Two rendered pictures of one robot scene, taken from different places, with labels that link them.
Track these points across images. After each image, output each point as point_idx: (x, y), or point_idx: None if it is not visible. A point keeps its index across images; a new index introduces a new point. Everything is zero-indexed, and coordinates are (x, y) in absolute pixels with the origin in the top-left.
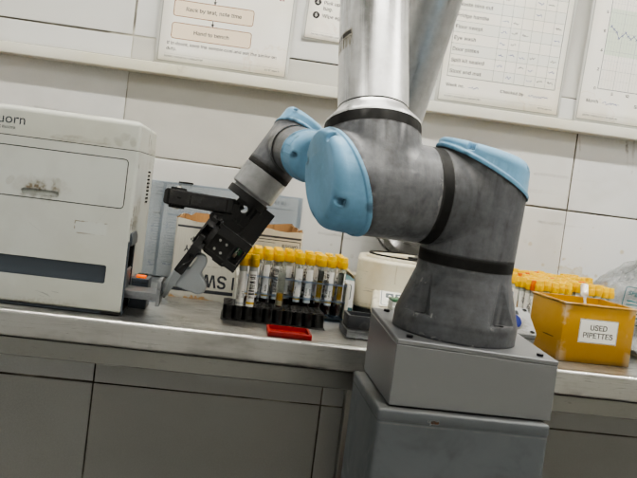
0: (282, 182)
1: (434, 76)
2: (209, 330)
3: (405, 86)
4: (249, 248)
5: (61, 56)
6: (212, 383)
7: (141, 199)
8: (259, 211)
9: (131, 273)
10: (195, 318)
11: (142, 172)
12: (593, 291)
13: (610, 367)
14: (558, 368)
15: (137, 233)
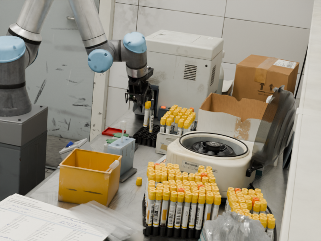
0: (127, 66)
1: (74, 14)
2: (114, 122)
3: (19, 18)
4: (124, 93)
5: (312, 13)
6: None
7: (168, 74)
8: (128, 78)
9: (155, 103)
10: (143, 125)
11: (160, 60)
12: (148, 185)
13: (57, 193)
14: (52, 173)
15: (167, 89)
